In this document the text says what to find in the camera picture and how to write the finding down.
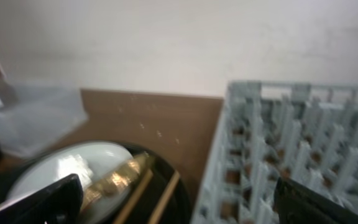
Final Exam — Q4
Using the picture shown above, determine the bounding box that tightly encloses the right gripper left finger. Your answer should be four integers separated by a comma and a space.
0, 174, 83, 224

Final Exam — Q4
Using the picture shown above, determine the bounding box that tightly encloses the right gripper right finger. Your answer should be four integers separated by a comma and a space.
273, 178, 358, 224

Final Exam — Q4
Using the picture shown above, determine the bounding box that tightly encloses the white tissue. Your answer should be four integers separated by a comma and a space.
56, 154, 93, 186

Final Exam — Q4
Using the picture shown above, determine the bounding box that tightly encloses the grey dishwasher rack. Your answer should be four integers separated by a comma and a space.
191, 80, 358, 223

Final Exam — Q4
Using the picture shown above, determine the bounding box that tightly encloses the grey plate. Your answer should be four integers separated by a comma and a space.
0, 141, 142, 223

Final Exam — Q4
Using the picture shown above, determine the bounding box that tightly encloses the gold foil wrapper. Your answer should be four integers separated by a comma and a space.
80, 152, 155, 212

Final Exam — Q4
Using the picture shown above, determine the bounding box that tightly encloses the clear plastic bin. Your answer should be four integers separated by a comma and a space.
0, 80, 88, 158

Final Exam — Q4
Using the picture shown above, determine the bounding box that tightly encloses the left wooden chopstick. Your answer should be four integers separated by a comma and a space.
112, 169, 154, 224

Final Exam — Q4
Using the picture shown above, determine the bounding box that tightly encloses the wooden chopstick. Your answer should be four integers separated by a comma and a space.
148, 171, 180, 224
112, 169, 154, 224

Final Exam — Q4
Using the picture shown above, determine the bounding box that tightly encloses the right wooden chopstick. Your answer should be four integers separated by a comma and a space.
148, 171, 180, 224

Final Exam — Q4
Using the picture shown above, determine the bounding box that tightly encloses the round black serving tray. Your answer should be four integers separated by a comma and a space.
0, 140, 193, 224

